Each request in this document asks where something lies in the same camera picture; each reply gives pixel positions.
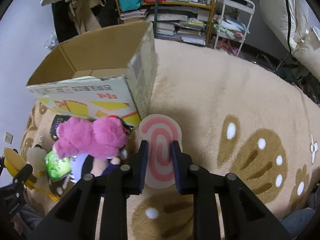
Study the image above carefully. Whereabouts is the yellow banana plush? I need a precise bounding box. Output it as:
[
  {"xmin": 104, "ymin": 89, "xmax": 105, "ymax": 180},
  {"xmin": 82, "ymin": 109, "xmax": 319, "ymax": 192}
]
[{"xmin": 4, "ymin": 147, "xmax": 60, "ymax": 202}]

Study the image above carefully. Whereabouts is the pink swirl roll plush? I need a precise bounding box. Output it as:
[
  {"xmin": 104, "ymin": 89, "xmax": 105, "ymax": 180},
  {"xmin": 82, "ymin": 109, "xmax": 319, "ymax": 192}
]
[{"xmin": 138, "ymin": 114, "xmax": 182, "ymax": 189}]

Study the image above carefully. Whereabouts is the green pole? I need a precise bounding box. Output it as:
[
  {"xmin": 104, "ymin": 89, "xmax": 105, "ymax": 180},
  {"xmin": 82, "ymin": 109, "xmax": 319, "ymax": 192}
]
[{"xmin": 153, "ymin": 0, "xmax": 158, "ymax": 38}]

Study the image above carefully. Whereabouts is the beige hanging coat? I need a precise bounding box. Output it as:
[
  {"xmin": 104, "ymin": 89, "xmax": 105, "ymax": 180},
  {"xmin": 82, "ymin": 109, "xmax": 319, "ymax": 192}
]
[{"xmin": 69, "ymin": 0, "xmax": 102, "ymax": 34}]

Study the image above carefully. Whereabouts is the white fluffy pompom keychain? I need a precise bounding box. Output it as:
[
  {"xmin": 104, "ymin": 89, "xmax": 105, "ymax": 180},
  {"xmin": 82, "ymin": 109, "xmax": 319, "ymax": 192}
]
[{"xmin": 27, "ymin": 145, "xmax": 47, "ymax": 171}]

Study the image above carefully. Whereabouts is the white utility cart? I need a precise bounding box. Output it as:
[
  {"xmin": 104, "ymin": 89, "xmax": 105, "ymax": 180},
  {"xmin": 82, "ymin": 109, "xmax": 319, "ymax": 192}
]
[{"xmin": 213, "ymin": 0, "xmax": 255, "ymax": 56}]

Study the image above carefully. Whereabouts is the black hanging garment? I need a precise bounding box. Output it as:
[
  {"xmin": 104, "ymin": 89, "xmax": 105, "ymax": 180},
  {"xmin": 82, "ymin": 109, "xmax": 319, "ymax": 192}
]
[{"xmin": 52, "ymin": 0, "xmax": 78, "ymax": 43}]

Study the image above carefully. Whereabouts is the wooden bookshelf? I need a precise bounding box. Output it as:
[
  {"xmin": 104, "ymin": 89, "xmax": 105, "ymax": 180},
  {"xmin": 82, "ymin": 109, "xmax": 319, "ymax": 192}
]
[{"xmin": 115, "ymin": 0, "xmax": 215, "ymax": 47}]

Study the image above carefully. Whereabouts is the black Face tissue pack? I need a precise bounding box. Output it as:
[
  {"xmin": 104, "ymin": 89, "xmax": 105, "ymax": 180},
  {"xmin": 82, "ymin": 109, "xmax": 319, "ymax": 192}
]
[{"xmin": 49, "ymin": 115, "xmax": 71, "ymax": 141}]

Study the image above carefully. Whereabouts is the cream folded mattress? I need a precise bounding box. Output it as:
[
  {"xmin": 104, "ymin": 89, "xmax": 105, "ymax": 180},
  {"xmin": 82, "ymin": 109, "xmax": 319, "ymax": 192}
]
[{"xmin": 259, "ymin": 0, "xmax": 319, "ymax": 79}]

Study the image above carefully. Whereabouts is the open cardboard box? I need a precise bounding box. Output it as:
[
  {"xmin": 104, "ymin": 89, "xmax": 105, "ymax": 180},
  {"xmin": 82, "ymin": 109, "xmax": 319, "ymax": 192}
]
[{"xmin": 27, "ymin": 21, "xmax": 157, "ymax": 126}]

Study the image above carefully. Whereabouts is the plastic bag of snacks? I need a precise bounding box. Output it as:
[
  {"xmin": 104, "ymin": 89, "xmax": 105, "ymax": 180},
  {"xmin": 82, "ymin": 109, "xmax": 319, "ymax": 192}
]
[{"xmin": 44, "ymin": 33, "xmax": 59, "ymax": 50}]

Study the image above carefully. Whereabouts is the pile of magazines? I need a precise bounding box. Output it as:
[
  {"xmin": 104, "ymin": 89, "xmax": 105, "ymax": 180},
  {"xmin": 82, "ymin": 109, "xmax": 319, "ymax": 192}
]
[{"xmin": 145, "ymin": 5, "xmax": 209, "ymax": 47}]

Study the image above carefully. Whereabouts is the white wall socket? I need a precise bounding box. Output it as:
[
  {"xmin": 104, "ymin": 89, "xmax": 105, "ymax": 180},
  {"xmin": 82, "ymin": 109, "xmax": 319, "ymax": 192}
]
[{"xmin": 4, "ymin": 132, "xmax": 14, "ymax": 144}]

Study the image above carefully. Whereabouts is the green tissue pack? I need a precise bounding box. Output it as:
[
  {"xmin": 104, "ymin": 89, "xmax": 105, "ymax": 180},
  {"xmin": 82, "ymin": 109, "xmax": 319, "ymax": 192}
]
[{"xmin": 43, "ymin": 150, "xmax": 72, "ymax": 182}]

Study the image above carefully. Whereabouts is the pink plush bear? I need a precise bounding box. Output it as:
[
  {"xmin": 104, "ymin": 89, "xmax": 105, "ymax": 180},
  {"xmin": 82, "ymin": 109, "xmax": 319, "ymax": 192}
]
[{"xmin": 53, "ymin": 115, "xmax": 128, "ymax": 161}]

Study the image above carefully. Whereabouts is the white-haired anime plush doll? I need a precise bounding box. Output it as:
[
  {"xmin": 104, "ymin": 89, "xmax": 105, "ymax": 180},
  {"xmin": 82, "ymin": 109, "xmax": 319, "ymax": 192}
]
[{"xmin": 69, "ymin": 147, "xmax": 129, "ymax": 183}]

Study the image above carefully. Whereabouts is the stack of books left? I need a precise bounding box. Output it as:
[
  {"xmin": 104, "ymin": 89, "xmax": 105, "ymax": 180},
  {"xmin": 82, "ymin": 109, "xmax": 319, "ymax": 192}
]
[{"xmin": 120, "ymin": 9, "xmax": 148, "ymax": 24}]

